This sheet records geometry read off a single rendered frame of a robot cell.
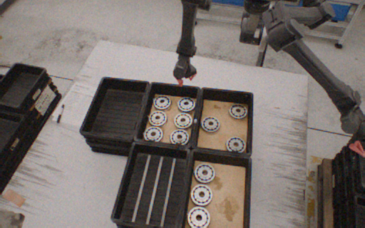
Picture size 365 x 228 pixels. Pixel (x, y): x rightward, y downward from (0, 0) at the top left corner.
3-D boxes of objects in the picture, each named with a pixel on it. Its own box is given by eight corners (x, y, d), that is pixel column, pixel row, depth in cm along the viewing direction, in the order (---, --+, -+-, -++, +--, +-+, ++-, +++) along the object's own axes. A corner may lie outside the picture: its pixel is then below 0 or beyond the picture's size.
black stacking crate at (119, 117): (107, 88, 181) (103, 77, 172) (152, 93, 178) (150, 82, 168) (85, 143, 159) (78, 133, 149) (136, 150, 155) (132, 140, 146)
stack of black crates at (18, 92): (38, 95, 265) (15, 61, 229) (66, 101, 260) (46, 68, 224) (14, 130, 243) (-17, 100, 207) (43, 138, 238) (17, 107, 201)
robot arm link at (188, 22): (210, -18, 92) (179, -27, 92) (206, -4, 90) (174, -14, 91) (198, 48, 133) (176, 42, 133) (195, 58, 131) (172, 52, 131)
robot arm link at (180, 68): (197, 44, 129) (179, 39, 129) (191, 62, 122) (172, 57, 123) (193, 62, 139) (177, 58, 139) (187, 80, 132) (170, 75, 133)
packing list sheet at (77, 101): (73, 81, 200) (73, 80, 200) (103, 87, 196) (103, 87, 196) (49, 119, 182) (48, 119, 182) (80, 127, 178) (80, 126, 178)
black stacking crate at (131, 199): (136, 151, 155) (132, 141, 146) (190, 159, 151) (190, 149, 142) (115, 226, 132) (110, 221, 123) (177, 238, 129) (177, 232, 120)
